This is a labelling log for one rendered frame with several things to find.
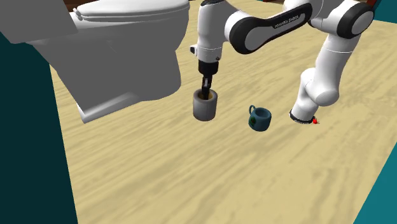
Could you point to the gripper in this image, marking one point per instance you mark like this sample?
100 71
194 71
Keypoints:
208 68

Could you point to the grey cylindrical cup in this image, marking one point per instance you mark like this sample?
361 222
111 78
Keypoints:
204 108

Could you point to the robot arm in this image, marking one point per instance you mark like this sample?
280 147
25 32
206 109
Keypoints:
328 62

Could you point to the dark blue mug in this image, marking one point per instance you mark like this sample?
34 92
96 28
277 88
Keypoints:
260 119

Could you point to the white toilet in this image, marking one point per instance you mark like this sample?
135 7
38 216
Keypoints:
124 52

